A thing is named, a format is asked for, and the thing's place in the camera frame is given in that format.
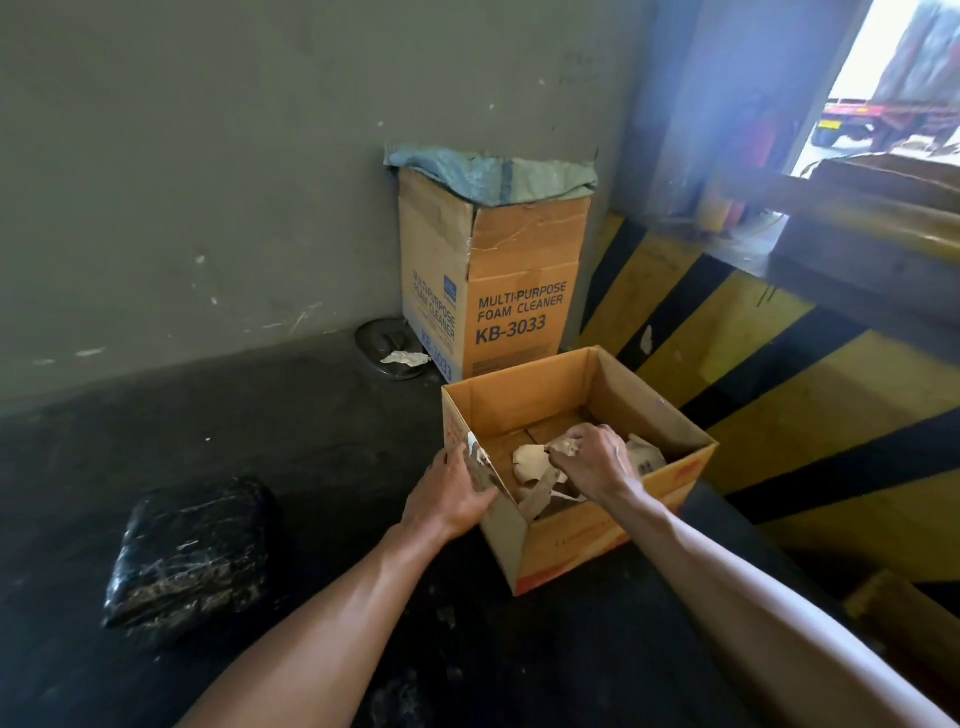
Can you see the person's left hand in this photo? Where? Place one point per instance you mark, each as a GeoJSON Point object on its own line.
{"type": "Point", "coordinates": [442, 499]}

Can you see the person's right hand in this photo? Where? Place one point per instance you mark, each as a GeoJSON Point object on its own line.
{"type": "Point", "coordinates": [600, 465]}

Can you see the person's right thumb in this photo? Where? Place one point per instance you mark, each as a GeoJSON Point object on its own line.
{"type": "Point", "coordinates": [562, 459]}

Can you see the person's left thumb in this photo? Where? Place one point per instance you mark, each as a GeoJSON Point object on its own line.
{"type": "Point", "coordinates": [485, 501]}

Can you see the brown paper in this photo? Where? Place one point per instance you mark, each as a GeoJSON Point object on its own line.
{"type": "Point", "coordinates": [534, 461]}

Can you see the brown cardboard box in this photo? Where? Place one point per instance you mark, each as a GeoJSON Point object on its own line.
{"type": "Point", "coordinates": [592, 547]}

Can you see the person's right forearm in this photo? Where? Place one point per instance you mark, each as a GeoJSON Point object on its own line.
{"type": "Point", "coordinates": [757, 615]}

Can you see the person's left forearm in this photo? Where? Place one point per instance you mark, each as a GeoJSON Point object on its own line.
{"type": "Point", "coordinates": [322, 637]}

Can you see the crumpled white paper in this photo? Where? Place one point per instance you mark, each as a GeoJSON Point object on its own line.
{"type": "Point", "coordinates": [405, 358]}

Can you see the tall printed cardboard box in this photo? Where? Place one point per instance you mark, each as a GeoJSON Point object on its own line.
{"type": "Point", "coordinates": [517, 300]}

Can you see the round metal lid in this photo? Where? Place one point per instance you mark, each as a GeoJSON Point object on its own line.
{"type": "Point", "coordinates": [379, 339]}

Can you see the blue-green woven sack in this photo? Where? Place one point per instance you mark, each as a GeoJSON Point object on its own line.
{"type": "Point", "coordinates": [487, 174]}

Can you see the black plastic wrapped package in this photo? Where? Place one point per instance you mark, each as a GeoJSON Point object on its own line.
{"type": "Point", "coordinates": [191, 559]}

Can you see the red fire extinguisher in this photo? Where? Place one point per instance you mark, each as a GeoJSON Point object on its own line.
{"type": "Point", "coordinates": [761, 150]}

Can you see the red truck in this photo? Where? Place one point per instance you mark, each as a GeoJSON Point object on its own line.
{"type": "Point", "coordinates": [900, 82]}

